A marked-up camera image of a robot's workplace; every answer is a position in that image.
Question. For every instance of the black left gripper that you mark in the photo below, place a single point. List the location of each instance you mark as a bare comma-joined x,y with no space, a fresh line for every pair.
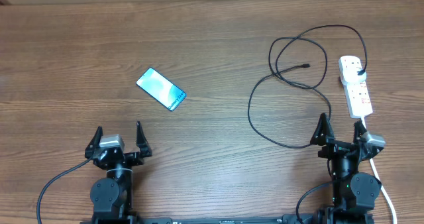
137,158

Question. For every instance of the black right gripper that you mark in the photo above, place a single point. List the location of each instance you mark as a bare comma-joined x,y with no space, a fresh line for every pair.
333,146

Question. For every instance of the blue Galaxy smartphone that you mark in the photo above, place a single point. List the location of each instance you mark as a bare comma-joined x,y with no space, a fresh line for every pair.
161,89

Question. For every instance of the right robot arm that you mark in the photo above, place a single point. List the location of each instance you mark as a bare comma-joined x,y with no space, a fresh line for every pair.
354,192

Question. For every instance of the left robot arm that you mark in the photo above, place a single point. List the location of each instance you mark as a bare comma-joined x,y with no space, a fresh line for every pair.
112,196

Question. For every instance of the white charger adapter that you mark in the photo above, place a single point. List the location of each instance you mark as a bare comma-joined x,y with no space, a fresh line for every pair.
353,75

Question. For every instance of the white power strip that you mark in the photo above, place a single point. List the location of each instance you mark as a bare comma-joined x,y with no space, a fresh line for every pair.
357,95

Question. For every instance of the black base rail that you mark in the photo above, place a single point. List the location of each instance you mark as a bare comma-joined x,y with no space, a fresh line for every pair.
284,219

